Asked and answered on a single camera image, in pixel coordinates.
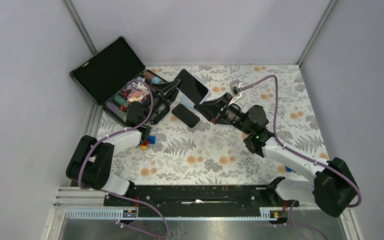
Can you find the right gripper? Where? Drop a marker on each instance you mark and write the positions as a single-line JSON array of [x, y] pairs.
[[210, 108]]

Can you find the red toy brick car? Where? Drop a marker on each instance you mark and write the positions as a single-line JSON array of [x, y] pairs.
[[151, 140]]

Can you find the blue toy car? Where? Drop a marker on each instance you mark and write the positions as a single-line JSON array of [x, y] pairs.
[[289, 170]]

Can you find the black phone from blue case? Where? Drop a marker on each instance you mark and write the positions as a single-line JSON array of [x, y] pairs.
[[185, 115]]

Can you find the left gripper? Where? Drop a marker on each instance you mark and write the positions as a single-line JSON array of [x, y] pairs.
[[166, 92]]

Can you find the light blue phone case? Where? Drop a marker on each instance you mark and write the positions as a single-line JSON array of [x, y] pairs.
[[187, 102]]

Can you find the floral table mat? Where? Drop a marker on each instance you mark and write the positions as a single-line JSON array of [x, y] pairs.
[[209, 154]]

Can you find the triangular card box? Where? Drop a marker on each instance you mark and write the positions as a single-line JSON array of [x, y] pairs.
[[125, 93]]

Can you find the black poker chip case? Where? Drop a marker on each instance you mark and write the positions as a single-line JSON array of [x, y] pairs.
[[109, 71]]

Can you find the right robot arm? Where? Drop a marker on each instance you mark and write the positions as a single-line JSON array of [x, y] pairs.
[[328, 184]]

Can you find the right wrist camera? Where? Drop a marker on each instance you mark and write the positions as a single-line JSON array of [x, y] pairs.
[[235, 86]]

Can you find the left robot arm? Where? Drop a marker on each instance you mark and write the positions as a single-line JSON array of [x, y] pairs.
[[90, 164]]

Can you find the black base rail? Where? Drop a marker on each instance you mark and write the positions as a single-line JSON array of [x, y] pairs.
[[202, 201]]

